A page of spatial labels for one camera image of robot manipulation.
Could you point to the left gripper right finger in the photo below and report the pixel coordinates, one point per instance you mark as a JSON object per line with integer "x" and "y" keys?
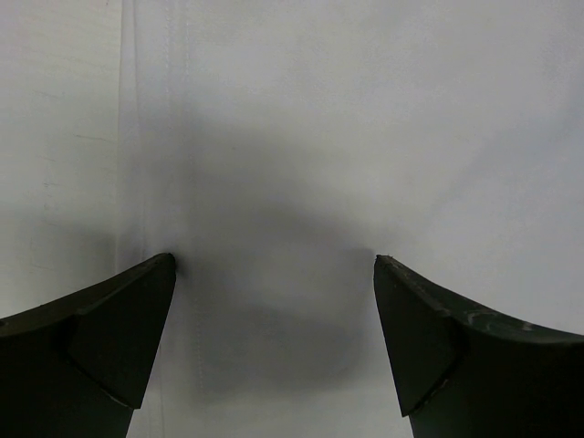
{"x": 462, "y": 369}

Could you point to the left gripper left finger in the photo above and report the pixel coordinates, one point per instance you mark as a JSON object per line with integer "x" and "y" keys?
{"x": 79, "y": 365}

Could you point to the white t shirt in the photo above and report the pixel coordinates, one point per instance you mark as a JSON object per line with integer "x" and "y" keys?
{"x": 276, "y": 148}

